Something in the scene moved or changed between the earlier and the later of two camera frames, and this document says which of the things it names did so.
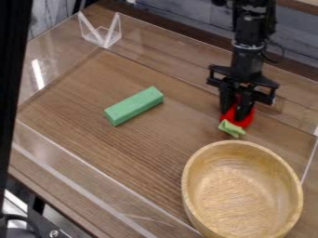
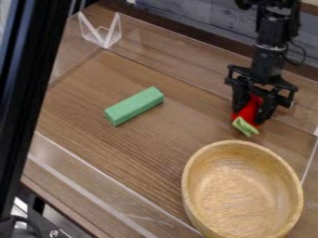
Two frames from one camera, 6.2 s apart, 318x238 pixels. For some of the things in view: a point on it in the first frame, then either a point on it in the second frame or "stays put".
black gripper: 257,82 -> 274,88
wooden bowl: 242,191 stays put
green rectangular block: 132,106 stays put
